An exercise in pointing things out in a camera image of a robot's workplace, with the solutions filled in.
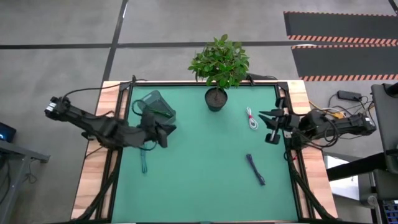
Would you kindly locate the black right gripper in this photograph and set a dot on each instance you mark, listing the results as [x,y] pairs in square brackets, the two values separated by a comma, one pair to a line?
[289,122]

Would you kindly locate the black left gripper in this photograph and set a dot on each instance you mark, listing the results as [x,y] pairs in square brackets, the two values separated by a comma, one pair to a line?
[150,127]

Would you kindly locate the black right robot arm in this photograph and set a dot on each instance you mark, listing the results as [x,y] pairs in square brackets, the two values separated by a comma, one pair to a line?
[342,124]

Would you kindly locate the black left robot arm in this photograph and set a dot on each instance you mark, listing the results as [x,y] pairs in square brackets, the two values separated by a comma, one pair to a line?
[102,129]

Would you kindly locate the grey translucent plastic basket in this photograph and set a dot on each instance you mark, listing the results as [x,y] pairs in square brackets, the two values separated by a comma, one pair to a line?
[155,101]

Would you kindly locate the black plant pot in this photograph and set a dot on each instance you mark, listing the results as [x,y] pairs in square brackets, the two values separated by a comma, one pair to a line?
[216,104]

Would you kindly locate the green leafy plant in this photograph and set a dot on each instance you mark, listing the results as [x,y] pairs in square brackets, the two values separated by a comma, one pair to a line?
[222,63]

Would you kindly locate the green table mat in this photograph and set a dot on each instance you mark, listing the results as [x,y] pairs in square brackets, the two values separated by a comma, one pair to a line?
[202,196]

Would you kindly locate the black power adapter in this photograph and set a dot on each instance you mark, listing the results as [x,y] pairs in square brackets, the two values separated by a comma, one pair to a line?
[349,95]

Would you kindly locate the black hazard-striped floor mat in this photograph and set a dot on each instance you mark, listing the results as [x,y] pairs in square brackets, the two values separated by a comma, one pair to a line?
[342,60]
[339,25]

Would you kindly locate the black stand bar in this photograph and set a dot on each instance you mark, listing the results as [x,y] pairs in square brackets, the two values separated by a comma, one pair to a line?
[354,168]

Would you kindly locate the grey monitor back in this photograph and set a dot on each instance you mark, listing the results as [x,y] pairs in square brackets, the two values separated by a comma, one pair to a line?
[387,124]

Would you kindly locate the blue parts bins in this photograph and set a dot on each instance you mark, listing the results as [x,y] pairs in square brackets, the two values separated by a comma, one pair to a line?
[391,211]

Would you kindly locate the grey side table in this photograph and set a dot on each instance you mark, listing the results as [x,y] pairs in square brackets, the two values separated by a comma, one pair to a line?
[18,155]

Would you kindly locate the black device with blue light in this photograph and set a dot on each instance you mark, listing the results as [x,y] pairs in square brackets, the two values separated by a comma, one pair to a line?
[6,132]

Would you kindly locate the black aluminium table frame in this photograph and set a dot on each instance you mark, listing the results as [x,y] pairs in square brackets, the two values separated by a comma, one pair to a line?
[174,83]

